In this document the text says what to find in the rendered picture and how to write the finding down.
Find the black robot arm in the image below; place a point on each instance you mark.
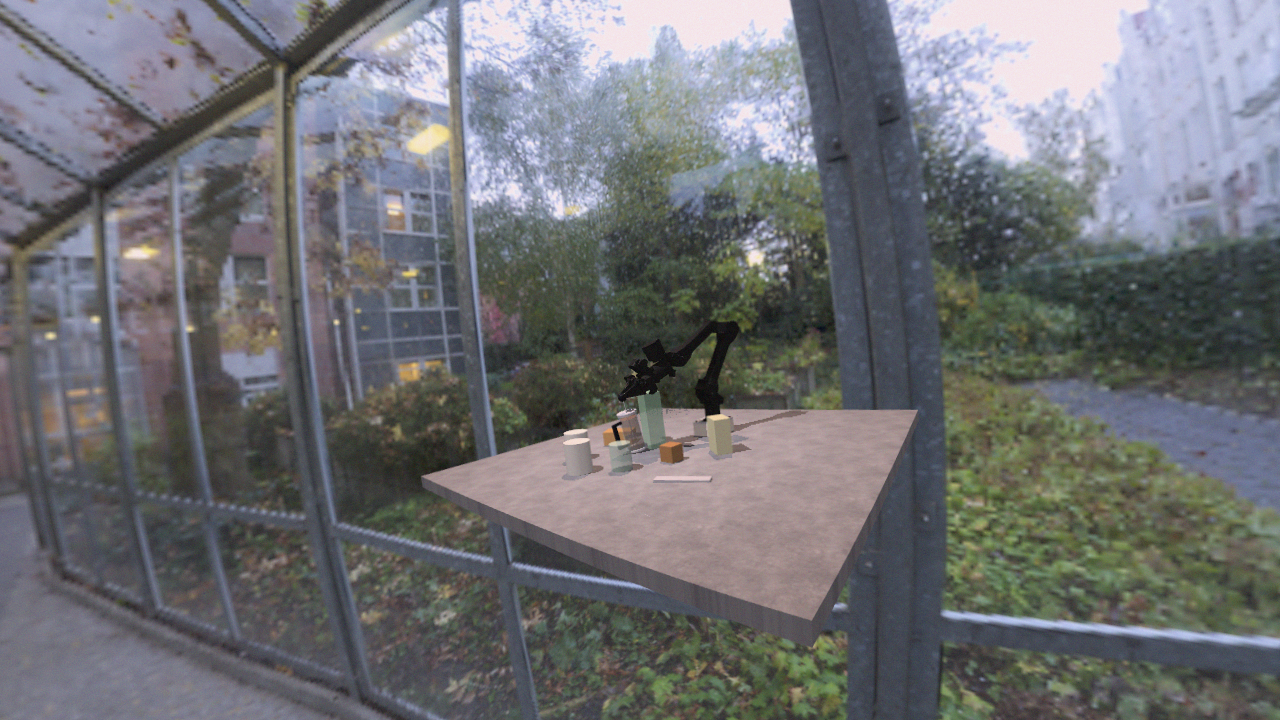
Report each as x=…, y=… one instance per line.
x=707, y=388

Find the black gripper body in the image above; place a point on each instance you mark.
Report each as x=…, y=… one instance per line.
x=647, y=382

